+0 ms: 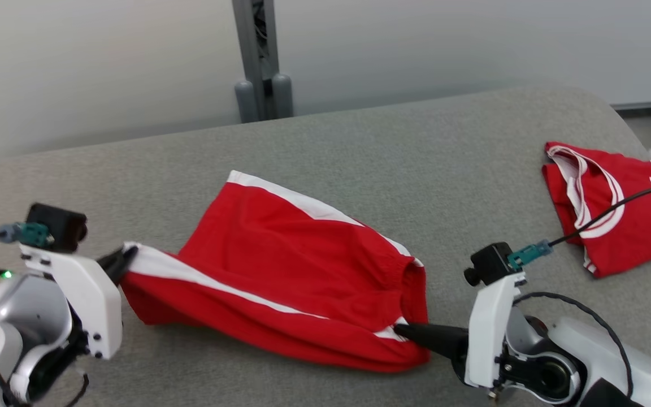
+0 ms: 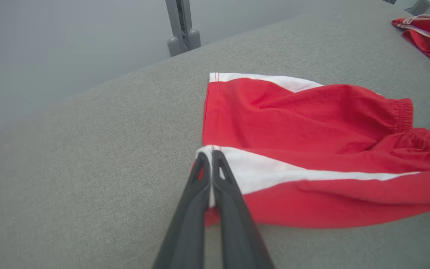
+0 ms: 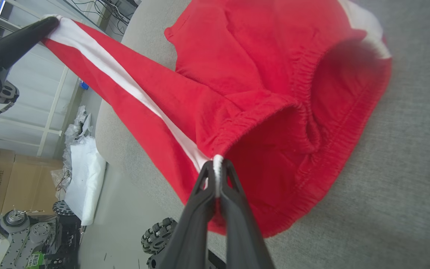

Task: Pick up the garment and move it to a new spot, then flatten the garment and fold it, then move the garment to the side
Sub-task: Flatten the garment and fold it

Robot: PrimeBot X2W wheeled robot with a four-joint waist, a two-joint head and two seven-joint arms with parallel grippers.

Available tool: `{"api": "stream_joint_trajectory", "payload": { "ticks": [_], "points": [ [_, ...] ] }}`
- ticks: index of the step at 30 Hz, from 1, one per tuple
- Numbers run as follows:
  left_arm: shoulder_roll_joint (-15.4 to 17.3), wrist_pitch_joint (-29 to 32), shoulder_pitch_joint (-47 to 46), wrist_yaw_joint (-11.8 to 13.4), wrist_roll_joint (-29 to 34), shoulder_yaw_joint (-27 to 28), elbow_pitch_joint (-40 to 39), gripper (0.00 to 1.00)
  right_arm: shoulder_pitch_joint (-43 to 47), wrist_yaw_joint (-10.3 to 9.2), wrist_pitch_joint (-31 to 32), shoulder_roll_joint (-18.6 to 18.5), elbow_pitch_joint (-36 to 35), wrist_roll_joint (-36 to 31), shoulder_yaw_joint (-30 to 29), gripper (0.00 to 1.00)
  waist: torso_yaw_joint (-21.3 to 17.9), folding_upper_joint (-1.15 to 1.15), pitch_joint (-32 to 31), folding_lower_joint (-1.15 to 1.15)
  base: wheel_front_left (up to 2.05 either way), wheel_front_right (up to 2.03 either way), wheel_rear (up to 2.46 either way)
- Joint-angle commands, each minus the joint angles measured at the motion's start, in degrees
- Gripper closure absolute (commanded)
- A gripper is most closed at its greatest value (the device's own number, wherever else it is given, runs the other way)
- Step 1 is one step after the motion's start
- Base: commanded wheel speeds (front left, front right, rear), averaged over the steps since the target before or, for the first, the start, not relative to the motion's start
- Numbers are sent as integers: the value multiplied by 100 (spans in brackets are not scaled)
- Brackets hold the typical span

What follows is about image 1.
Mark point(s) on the grey cylindrical post foot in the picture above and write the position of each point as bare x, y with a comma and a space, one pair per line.
245, 104
282, 96

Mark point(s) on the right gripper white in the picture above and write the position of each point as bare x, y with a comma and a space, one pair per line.
486, 333

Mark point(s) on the red white-striped shorts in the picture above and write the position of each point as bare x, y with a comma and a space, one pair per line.
280, 265

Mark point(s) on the grey baseboard rail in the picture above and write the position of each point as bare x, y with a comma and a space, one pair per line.
639, 105

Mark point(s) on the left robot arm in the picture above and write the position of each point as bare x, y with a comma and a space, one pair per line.
26, 316

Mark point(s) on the grey partition post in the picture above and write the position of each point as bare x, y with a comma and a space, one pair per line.
249, 51

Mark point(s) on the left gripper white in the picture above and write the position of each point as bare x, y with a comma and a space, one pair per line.
85, 299

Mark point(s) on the red white-sleeved jersey shirt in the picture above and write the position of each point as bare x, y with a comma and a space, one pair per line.
636, 232

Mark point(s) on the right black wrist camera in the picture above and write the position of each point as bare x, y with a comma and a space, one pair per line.
489, 263

